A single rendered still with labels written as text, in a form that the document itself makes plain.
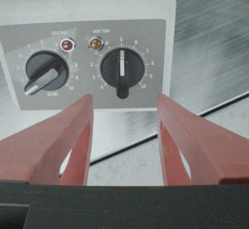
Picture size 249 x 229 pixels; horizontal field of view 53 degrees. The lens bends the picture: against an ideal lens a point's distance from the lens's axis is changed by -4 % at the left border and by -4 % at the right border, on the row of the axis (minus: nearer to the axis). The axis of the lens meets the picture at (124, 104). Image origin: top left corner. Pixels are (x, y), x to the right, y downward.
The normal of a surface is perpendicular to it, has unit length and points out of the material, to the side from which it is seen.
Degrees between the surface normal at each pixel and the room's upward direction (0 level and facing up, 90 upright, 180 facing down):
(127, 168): 0
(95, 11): 0
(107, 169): 0
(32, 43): 30
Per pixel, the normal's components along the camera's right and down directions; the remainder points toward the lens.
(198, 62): -0.01, 0.08
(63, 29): 0.00, 0.57
